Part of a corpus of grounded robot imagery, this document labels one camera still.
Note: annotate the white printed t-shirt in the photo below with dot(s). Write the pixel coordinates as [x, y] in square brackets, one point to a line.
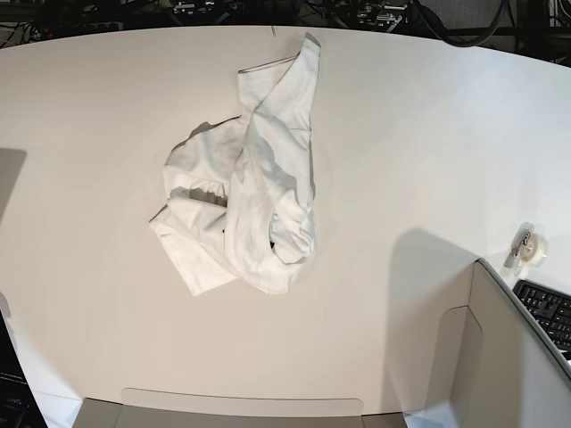
[240, 193]

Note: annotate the grey right partition panel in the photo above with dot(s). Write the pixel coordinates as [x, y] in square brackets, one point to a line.
[494, 366]

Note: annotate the grey front partition panel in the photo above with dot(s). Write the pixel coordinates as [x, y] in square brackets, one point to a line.
[146, 408]

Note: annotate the black computer keyboard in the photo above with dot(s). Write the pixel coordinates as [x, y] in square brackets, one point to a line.
[551, 310]

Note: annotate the grey partition panel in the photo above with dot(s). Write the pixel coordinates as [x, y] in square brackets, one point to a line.
[494, 366]
[146, 408]

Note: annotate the clear tape dispenser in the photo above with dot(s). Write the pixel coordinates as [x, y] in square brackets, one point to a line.
[528, 247]

